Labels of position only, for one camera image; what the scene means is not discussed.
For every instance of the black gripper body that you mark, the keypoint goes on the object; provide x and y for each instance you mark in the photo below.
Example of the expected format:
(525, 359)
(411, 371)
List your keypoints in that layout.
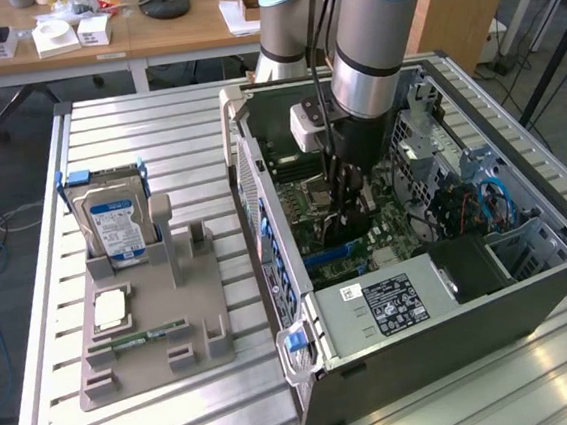
(362, 139)

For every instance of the black graphics card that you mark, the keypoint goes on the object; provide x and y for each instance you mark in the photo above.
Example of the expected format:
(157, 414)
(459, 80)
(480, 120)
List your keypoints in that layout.
(350, 228)

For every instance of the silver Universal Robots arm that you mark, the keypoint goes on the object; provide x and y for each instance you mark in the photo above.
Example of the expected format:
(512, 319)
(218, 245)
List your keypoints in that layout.
(372, 38)

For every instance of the CPU socket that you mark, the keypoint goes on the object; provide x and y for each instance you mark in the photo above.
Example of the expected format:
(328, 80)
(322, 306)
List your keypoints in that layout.
(314, 192)

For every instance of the green motherboard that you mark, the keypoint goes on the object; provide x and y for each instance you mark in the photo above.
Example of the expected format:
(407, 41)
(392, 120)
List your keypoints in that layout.
(390, 227)

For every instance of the metal disk bay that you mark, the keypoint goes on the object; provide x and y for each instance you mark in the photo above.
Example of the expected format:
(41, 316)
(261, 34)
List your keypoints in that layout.
(424, 159)

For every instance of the blue expansion slot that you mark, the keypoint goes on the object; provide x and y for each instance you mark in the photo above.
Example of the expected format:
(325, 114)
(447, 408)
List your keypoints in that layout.
(330, 256)

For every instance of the grey power supply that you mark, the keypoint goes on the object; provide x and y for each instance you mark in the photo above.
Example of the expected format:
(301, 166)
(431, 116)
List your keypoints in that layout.
(343, 312)

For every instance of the stack of white papers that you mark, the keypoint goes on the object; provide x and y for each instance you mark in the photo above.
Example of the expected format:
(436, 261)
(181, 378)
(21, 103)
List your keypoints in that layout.
(240, 18)

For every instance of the open black PC case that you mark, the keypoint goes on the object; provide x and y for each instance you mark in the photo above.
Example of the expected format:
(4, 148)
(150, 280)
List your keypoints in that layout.
(476, 334)

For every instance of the black stand leg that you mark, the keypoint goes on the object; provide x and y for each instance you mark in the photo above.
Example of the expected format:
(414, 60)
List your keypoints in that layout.
(550, 56)

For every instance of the grey parts rack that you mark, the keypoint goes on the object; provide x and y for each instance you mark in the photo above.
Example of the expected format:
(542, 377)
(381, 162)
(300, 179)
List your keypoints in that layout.
(157, 305)

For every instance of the hard disk with blue carrier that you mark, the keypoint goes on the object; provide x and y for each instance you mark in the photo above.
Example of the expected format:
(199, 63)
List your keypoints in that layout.
(112, 229)

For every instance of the black lamp base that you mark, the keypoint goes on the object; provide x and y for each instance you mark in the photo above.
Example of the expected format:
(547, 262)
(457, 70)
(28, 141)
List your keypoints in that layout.
(164, 7)

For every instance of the silver CPU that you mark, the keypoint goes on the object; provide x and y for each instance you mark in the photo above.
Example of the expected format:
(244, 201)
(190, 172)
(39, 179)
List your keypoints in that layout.
(110, 310)

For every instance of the plain white box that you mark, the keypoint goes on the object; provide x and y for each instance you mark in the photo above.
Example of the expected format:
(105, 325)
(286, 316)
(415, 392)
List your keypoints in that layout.
(94, 32)

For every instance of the white box with round tape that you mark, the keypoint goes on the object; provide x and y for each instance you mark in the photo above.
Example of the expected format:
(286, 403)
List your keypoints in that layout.
(55, 38)

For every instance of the black chair base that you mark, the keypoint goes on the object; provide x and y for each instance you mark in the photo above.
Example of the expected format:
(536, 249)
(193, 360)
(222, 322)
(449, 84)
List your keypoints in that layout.
(22, 104)

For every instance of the wooden desk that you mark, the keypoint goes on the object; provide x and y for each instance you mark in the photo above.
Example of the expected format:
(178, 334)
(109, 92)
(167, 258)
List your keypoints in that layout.
(23, 64)

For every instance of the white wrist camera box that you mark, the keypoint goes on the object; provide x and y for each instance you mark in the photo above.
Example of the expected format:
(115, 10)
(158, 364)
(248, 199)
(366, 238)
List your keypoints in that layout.
(308, 127)

